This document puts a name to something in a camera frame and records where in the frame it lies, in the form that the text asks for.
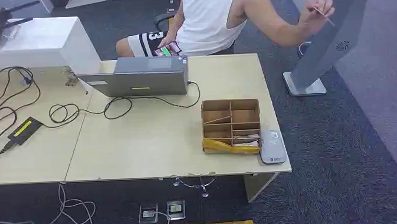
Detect person's left hand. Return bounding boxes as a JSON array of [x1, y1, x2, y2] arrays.
[[297, 0, 336, 34]]

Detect person's right hand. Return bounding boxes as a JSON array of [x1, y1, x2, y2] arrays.
[[157, 30, 180, 50]]

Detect smartphone with bright screen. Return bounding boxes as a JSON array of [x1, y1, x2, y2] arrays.
[[153, 40, 183, 58]]

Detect grey kiosk stand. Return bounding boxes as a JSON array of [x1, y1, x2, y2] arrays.
[[279, 0, 391, 98]]

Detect person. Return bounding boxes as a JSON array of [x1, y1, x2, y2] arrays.
[[114, 0, 337, 60]]

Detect grey laptop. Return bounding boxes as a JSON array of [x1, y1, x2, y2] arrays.
[[76, 54, 190, 100]]

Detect single card on edge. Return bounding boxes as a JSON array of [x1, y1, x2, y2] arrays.
[[203, 115, 232, 125]]

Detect wooden box with compartments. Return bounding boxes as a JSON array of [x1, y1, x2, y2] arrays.
[[200, 97, 264, 157]]

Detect stack of cards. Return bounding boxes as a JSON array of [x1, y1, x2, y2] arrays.
[[232, 132, 261, 148]]

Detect white cabinet block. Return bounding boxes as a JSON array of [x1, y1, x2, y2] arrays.
[[0, 14, 102, 79]]

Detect grey card reader device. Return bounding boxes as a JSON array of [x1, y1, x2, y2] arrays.
[[259, 128, 288, 166]]

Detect chrome chair base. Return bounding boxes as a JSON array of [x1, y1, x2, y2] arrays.
[[172, 175, 217, 200]]

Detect black power adapter yellow label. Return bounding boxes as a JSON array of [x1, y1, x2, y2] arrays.
[[6, 116, 44, 147]]

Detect steel floor socket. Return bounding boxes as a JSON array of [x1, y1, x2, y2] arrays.
[[138, 202, 160, 224], [166, 199, 186, 221]]

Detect pale desk leg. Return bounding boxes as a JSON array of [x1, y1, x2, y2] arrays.
[[243, 172, 281, 204]]

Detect black floor cable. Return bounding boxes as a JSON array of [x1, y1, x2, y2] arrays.
[[153, 12, 178, 32]]

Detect grey cable loop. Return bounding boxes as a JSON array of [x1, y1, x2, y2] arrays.
[[296, 41, 313, 59]]

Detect black laptop power cable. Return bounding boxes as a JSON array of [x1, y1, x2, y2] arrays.
[[38, 80, 203, 128]]

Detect small metal bracket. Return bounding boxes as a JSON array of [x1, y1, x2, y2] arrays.
[[62, 65, 82, 88]]

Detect black tangled mains cable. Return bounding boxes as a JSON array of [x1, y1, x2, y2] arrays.
[[0, 65, 45, 158]]

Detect white looped floor cable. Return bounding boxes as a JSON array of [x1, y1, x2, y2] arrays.
[[0, 181, 97, 224]]

